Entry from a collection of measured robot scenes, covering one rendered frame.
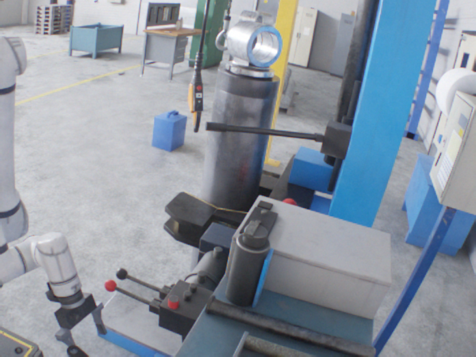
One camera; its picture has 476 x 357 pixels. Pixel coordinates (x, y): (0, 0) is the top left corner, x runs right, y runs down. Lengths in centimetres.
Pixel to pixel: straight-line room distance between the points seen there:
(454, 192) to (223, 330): 101
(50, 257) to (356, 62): 114
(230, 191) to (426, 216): 242
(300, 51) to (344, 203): 1029
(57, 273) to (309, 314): 65
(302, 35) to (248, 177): 1019
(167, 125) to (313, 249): 337
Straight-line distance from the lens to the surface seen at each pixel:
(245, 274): 87
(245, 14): 266
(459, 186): 152
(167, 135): 423
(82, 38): 932
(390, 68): 118
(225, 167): 135
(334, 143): 124
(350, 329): 98
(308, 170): 148
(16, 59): 111
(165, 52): 735
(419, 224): 355
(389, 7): 118
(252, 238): 83
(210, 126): 112
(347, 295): 98
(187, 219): 132
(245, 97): 126
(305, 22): 1142
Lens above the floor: 172
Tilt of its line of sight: 26 degrees down
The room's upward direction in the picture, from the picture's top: 10 degrees clockwise
